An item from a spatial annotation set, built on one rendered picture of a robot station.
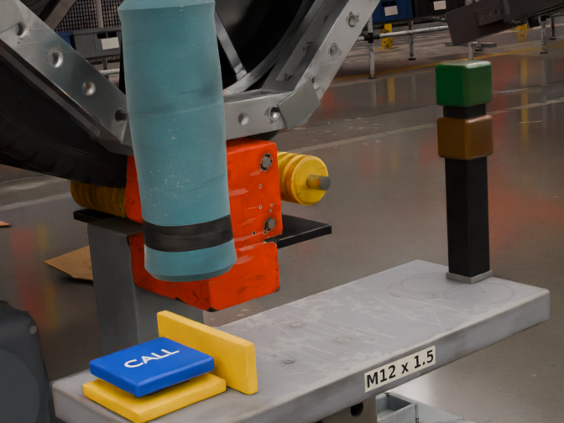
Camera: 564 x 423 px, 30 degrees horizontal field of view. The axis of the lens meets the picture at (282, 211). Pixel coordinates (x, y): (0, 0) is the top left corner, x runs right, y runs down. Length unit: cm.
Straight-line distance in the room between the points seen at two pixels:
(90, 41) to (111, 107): 449
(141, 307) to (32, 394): 18
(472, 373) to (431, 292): 99
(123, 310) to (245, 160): 28
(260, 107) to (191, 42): 23
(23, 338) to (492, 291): 51
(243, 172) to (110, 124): 17
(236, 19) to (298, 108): 24
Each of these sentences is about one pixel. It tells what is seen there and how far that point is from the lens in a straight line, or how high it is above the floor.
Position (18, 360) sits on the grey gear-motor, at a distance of 119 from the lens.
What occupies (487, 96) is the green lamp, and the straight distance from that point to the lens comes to 100.
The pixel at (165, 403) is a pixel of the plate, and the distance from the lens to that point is 78.
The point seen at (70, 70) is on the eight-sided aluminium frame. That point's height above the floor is 68.
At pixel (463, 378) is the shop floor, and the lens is 197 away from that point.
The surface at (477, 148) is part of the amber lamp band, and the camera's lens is 100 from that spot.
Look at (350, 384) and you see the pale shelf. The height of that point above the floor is 44.
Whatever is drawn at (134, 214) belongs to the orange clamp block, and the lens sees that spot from 114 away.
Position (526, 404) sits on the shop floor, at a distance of 187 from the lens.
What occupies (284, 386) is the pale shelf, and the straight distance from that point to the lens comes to 81.
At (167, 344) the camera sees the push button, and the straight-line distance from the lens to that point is 84.
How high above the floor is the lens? 77
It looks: 14 degrees down
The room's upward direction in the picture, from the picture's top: 4 degrees counter-clockwise
